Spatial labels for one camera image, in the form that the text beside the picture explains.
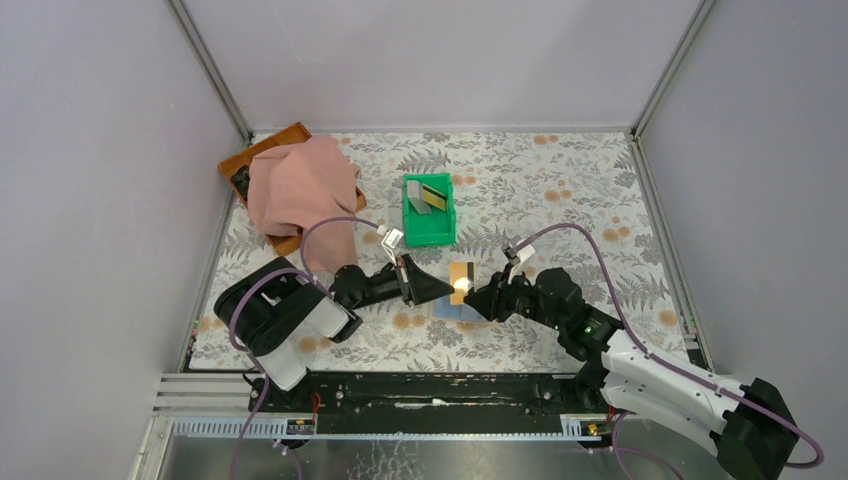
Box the beige card holder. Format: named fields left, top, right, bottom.
left=430, top=296, right=486, bottom=323

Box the green plastic bin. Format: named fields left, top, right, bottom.
left=401, top=172, right=457, bottom=248

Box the gold grey striped card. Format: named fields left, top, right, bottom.
left=420, top=184, right=449, bottom=211

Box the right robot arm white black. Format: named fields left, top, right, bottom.
left=464, top=268, right=800, bottom=479

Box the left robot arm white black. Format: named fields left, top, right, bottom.
left=213, top=254, right=455, bottom=391

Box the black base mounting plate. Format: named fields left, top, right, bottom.
left=248, top=370, right=641, bottom=436

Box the pink cloth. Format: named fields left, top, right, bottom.
left=247, top=135, right=360, bottom=273

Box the brown wooden tray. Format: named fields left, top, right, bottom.
left=218, top=122, right=367, bottom=256

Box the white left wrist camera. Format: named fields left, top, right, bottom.
left=377, top=225, right=404, bottom=265

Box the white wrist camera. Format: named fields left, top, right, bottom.
left=377, top=225, right=404, bottom=265
left=503, top=244, right=536, bottom=283

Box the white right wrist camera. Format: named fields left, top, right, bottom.
left=503, top=244, right=536, bottom=283

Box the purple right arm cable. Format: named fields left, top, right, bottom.
left=510, top=222, right=825, bottom=470

